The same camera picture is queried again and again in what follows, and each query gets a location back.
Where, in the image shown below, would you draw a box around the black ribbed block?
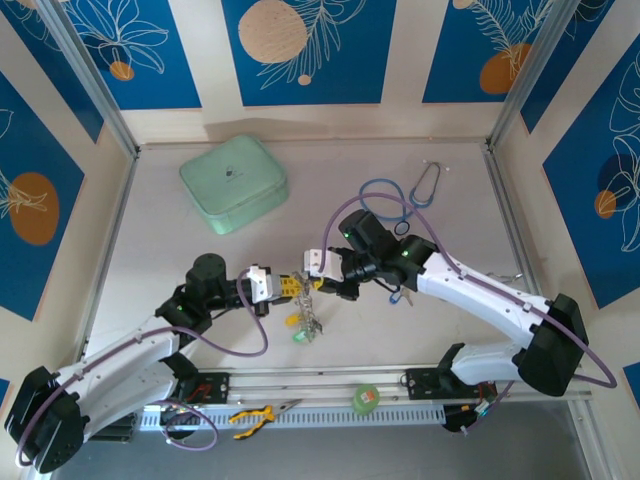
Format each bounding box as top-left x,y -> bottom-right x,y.
87,413 -> 136,444

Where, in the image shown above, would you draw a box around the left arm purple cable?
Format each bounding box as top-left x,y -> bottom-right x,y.
14,269 -> 270,469

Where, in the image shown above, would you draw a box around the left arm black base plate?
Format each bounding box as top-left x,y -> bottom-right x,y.
177,370 -> 232,405

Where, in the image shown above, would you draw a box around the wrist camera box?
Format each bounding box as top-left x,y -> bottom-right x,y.
245,263 -> 282,305
302,247 -> 342,280

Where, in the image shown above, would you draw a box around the aluminium frame rail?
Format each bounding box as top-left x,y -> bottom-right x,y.
42,362 -> 594,412

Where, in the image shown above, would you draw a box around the mint green zip case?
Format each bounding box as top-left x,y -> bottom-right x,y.
178,133 -> 291,236

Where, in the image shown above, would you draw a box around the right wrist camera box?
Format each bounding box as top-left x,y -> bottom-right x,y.
302,247 -> 342,280

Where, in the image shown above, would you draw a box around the silver wire hook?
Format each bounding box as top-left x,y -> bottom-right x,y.
482,269 -> 525,284

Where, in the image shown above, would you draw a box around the yellow black pliers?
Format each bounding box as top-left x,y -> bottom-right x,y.
228,398 -> 304,441

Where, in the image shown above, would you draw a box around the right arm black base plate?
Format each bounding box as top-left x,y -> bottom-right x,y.
402,368 -> 496,401

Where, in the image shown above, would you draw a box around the blue stethoscope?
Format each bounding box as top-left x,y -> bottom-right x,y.
358,159 -> 450,237

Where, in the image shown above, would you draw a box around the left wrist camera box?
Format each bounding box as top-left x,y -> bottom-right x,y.
245,263 -> 282,305

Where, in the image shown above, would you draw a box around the green tape roll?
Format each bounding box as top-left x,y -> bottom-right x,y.
352,383 -> 381,416

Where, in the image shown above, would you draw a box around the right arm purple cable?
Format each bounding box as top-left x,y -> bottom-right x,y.
322,193 -> 619,436

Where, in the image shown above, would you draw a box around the aluminium frame post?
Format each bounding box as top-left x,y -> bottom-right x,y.
34,0 -> 141,159
487,0 -> 569,151

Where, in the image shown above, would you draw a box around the slotted grey cable duct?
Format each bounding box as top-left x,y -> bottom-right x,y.
139,403 -> 446,430

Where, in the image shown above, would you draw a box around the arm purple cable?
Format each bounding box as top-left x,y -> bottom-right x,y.
322,193 -> 619,436
14,269 -> 270,469

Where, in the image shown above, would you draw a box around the metal keyring disc with keys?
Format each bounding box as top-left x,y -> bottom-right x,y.
282,269 -> 326,347

